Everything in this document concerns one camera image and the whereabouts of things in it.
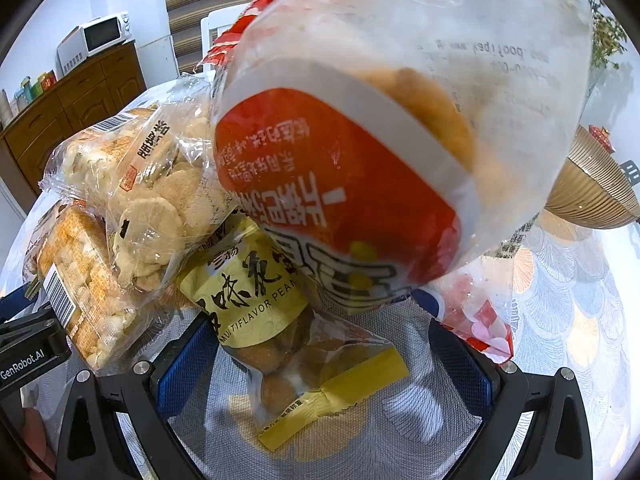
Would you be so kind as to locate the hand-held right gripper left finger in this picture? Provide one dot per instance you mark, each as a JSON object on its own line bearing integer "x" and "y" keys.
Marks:
{"x": 175, "y": 375}

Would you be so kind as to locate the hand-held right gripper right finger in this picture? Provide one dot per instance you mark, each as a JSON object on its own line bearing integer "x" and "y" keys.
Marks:
{"x": 472, "y": 375}

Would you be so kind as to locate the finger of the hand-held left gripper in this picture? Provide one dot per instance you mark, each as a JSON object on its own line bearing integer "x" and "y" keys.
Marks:
{"x": 30, "y": 327}

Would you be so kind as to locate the red and white snack packet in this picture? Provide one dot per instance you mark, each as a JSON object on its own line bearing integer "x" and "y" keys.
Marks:
{"x": 480, "y": 320}

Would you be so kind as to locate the orange rice cracker bag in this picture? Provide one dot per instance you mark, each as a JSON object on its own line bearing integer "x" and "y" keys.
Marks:
{"x": 85, "y": 160}
{"x": 85, "y": 280}

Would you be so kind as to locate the yellow label peanut bag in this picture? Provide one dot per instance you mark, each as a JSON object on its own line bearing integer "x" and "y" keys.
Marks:
{"x": 250, "y": 280}

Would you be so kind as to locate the clear bag of round biscuits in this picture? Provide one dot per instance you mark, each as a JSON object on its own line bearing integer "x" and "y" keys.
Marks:
{"x": 160, "y": 195}

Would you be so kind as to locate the brown ribbed bowl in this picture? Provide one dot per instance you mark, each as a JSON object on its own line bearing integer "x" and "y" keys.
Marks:
{"x": 590, "y": 185}

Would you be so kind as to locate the large orange label snack bag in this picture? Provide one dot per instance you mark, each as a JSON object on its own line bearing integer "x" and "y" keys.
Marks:
{"x": 340, "y": 170}

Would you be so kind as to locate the person's left hand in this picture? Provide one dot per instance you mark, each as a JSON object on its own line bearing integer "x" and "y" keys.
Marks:
{"x": 37, "y": 435}

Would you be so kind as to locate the brown wooden cabinet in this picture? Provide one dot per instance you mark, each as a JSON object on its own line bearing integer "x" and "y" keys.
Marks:
{"x": 85, "y": 95}

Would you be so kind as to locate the yellow and red tin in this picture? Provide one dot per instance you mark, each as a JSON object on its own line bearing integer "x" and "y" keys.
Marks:
{"x": 46, "y": 81}

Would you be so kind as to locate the metal phone stand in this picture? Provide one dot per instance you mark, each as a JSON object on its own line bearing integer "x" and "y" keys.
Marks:
{"x": 631, "y": 172}

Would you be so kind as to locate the white microwave oven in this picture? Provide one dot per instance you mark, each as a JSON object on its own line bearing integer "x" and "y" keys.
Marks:
{"x": 100, "y": 35}

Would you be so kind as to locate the white dining chair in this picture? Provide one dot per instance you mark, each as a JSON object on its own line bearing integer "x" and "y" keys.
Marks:
{"x": 212, "y": 25}

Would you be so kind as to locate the dried flower bunch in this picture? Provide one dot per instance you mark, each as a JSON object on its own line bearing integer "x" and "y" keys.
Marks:
{"x": 607, "y": 35}

